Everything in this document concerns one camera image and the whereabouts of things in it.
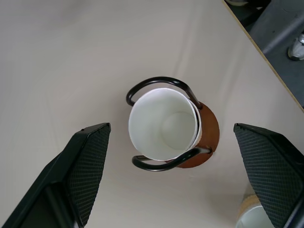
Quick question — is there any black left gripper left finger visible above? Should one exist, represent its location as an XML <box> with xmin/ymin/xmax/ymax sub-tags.
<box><xmin>0</xmin><ymin>122</ymin><xmax>112</xmax><ymax>228</ymax></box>

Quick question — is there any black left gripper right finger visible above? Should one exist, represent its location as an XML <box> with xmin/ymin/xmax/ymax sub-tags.
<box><xmin>233</xmin><ymin>123</ymin><xmax>304</xmax><ymax>228</ymax></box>

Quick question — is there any grey rounded metal shape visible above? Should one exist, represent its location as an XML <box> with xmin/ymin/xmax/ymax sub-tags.
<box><xmin>287</xmin><ymin>33</ymin><xmax>304</xmax><ymax>62</ymax></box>
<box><xmin>224</xmin><ymin>0</ymin><xmax>249</xmax><ymax>7</ymax></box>

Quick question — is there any wooden base wire cup holder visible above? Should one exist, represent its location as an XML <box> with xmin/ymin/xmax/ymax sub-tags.
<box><xmin>125</xmin><ymin>76</ymin><xmax>220</xmax><ymax>172</ymax></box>

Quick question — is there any black metal stand frame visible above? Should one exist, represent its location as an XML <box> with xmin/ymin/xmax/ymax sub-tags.
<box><xmin>247</xmin><ymin>0</ymin><xmax>304</xmax><ymax>57</ymax></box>

